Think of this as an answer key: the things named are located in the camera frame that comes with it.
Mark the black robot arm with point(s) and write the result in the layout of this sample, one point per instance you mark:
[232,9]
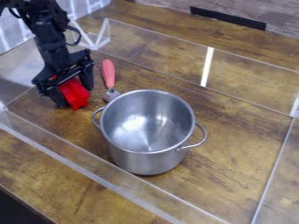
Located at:
[47,20]

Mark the silver steel pot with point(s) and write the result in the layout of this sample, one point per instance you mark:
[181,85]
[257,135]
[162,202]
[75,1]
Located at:
[148,125]

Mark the spatula with pink handle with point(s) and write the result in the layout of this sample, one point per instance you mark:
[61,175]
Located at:
[109,73]

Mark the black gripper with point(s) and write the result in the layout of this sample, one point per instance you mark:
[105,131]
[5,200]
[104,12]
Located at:
[62,67]

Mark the clear acrylic enclosure wall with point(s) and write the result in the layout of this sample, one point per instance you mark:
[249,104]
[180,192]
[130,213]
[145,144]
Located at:
[240,176]

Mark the black strip on table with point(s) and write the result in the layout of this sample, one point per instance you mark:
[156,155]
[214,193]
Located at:
[229,18]

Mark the red rectangular block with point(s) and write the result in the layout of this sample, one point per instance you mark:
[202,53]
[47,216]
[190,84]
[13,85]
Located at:
[75,94]

